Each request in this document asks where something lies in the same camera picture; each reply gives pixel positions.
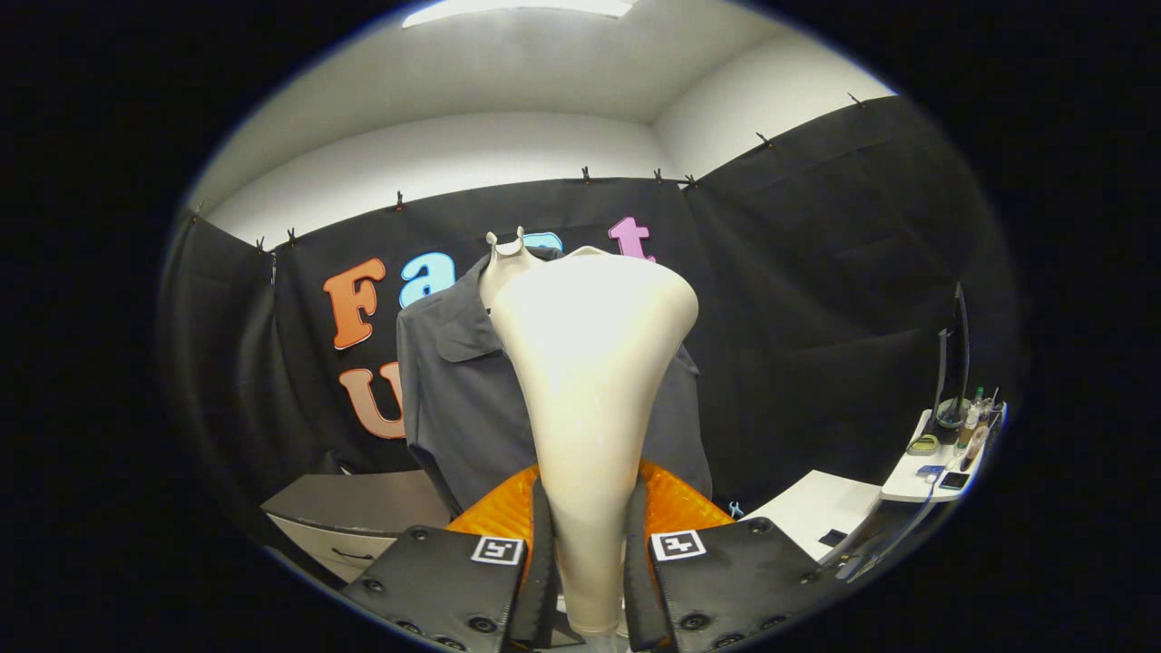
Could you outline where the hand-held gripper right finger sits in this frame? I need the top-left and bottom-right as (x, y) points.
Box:
(622, 458), (844, 652)

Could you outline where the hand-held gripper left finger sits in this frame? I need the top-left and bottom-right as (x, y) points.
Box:
(343, 463), (558, 652)

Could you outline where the grey button-up shirt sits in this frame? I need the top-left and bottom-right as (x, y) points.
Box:
(396, 245), (714, 518)

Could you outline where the white garment steamer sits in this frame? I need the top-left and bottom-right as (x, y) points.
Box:
(490, 245), (700, 638)

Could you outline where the white rectangular table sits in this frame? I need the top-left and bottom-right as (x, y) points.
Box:
(742, 469), (883, 565)

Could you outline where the grey drawer cabinet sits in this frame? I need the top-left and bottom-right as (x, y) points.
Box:
(260, 469), (454, 586)

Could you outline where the cream mannequin torso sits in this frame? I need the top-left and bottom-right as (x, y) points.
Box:
(478, 227), (545, 314)

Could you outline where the black computer monitor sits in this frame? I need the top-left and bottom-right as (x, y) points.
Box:
(932, 281), (973, 429)

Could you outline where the row of black cloth clips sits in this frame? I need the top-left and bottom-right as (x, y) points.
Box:
(189, 91), (867, 257)

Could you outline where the ceiling light panel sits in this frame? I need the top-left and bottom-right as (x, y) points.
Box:
(402, 0), (636, 29)

